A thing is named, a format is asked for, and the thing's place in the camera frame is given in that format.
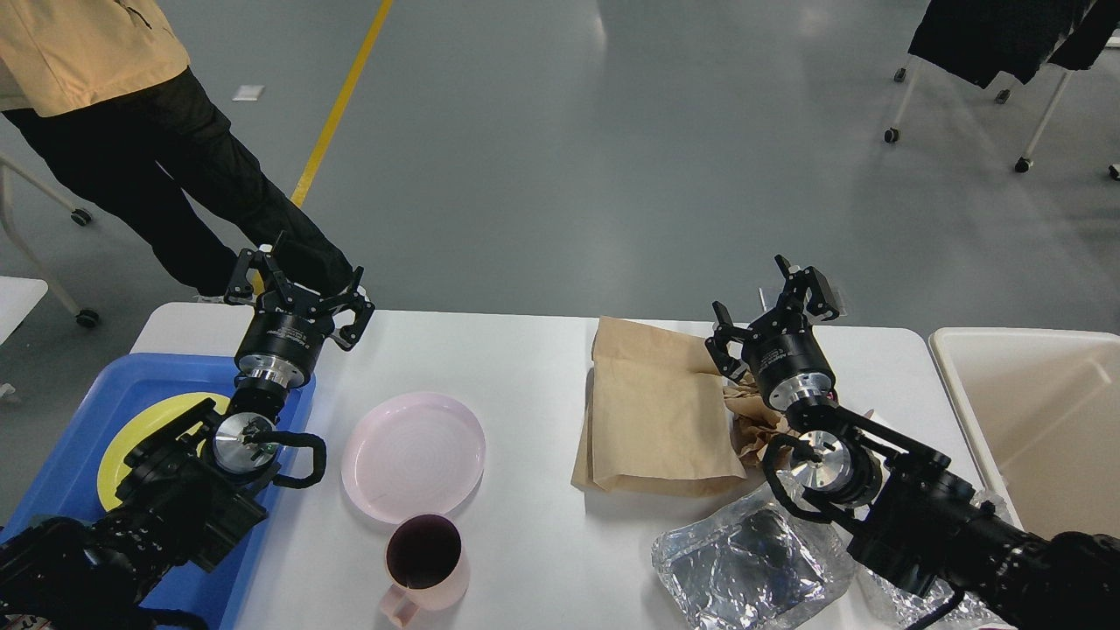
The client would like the beige plastic bin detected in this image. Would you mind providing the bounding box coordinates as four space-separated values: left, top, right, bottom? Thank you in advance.
928 327 1119 538

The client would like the yellow plate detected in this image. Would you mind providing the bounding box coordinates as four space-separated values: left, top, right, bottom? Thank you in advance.
95 392 228 512

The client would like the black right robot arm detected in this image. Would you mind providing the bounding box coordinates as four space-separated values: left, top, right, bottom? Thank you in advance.
704 254 1119 629

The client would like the white side table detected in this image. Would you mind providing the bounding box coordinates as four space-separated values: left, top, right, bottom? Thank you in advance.
1 276 48 344

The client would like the white wheeled frame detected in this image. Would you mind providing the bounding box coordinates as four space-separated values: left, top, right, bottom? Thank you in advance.
1 154 102 330

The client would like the crumpled brown paper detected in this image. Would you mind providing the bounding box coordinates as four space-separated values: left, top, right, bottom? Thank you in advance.
724 374 797 469

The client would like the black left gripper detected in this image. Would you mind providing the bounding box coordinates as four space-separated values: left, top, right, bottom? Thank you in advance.
224 248 375 389

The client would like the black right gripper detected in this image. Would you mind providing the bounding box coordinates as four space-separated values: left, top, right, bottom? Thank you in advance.
704 254 847 413

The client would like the pink plate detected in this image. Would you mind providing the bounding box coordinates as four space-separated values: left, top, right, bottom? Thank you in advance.
340 392 487 525

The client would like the pink mug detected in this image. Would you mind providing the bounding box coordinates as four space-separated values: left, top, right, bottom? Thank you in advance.
380 515 472 629

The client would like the crumpled aluminium foil tray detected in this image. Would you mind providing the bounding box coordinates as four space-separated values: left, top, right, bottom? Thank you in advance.
651 489 856 629

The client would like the rack with black clothes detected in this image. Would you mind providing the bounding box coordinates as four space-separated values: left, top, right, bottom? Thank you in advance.
883 1 1119 174

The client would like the brown paper bag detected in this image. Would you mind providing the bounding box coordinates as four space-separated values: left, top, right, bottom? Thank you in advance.
571 318 747 497

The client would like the blue plastic tray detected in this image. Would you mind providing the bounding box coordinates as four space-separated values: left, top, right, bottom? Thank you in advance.
3 353 316 629

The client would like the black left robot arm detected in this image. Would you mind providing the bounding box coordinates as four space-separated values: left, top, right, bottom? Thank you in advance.
3 248 375 629

